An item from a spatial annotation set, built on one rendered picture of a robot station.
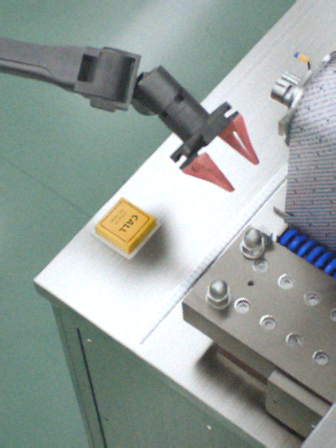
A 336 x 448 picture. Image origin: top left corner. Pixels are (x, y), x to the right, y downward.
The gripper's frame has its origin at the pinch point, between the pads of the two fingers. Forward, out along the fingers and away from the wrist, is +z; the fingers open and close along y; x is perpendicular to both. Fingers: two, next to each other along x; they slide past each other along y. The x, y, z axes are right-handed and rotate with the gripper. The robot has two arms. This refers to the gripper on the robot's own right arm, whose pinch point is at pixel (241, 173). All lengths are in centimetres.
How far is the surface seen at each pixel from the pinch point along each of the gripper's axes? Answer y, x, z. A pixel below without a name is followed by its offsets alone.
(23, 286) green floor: 2, -126, -5
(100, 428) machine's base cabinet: 27, -65, 21
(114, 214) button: 10.3, -21.8, -7.9
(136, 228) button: 10.2, -19.7, -4.0
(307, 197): -0.1, 9.3, 7.9
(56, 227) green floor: -15, -129, -9
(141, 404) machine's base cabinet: 26.3, -34.3, 17.8
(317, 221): -0.1, 6.4, 11.8
